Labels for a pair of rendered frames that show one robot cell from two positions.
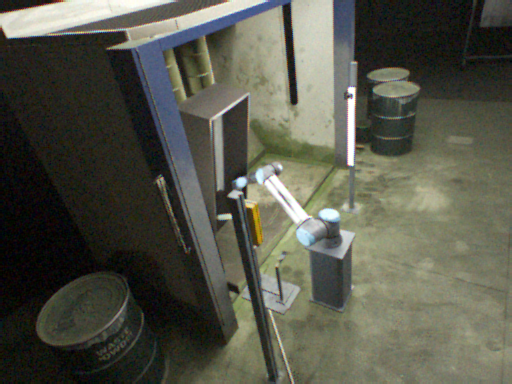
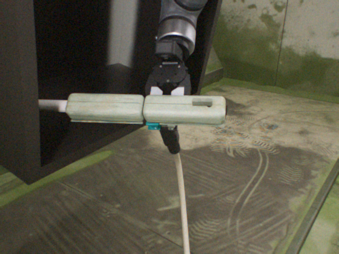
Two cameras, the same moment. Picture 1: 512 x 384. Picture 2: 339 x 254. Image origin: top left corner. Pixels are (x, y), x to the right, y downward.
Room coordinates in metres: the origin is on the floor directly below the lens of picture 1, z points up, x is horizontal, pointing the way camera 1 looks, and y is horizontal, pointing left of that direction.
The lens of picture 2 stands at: (2.08, 0.17, 0.77)
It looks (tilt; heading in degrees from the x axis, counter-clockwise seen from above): 23 degrees down; 359
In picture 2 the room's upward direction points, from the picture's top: straight up
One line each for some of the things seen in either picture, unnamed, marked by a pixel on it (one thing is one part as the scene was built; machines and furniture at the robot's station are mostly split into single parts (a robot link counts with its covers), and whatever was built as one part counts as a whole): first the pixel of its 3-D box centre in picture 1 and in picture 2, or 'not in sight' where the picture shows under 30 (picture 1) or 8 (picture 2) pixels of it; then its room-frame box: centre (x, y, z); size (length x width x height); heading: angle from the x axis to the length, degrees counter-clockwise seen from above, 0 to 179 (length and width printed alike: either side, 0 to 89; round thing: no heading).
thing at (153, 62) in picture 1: (191, 227); not in sight; (1.82, 0.44, 1.14); 0.18 x 0.18 x 2.29; 52
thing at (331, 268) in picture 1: (331, 268); not in sight; (2.01, -0.54, 0.32); 0.31 x 0.31 x 0.64; 52
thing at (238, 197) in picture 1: (258, 305); not in sight; (1.37, 0.08, 0.82); 0.06 x 0.06 x 1.64; 52
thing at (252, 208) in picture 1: (248, 222); not in sight; (1.41, 0.05, 1.42); 0.12 x 0.06 x 0.26; 52
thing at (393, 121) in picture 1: (393, 120); not in sight; (4.35, -2.08, 0.44); 0.59 x 0.58 x 0.89; 157
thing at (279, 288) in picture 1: (268, 271); not in sight; (1.50, -0.01, 0.95); 0.26 x 0.15 x 0.32; 52
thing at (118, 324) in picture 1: (110, 344); not in sight; (1.57, 1.19, 0.44); 0.59 x 0.58 x 0.89; 123
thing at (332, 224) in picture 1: (328, 222); not in sight; (2.00, -0.53, 0.83); 0.17 x 0.15 x 0.18; 118
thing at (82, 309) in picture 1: (85, 306); not in sight; (1.57, 1.19, 0.86); 0.54 x 0.54 x 0.01
